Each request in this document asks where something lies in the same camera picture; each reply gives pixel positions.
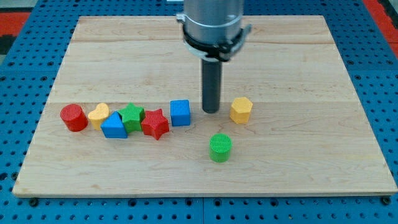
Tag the wooden board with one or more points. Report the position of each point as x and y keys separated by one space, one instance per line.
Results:
x=307 y=134

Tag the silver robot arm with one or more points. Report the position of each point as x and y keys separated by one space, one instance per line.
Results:
x=212 y=31

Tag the yellow hexagon block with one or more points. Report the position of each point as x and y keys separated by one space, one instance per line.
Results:
x=240 y=110

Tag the blue cube block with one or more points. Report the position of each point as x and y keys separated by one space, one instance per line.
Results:
x=180 y=112

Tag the red cylinder block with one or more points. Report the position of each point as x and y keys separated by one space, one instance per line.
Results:
x=73 y=117

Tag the blue triangle block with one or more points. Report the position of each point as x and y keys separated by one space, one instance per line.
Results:
x=113 y=127

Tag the red star block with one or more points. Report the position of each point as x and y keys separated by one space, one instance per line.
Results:
x=155 y=124

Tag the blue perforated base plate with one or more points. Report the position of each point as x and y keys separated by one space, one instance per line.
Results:
x=31 y=65

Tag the green star block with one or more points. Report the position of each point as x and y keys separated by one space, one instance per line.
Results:
x=132 y=116

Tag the green cylinder block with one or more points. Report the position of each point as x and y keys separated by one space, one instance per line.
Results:
x=220 y=147

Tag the yellow bean-shaped block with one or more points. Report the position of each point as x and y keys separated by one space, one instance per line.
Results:
x=99 y=115

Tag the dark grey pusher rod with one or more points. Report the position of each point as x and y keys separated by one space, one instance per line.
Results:
x=211 y=73

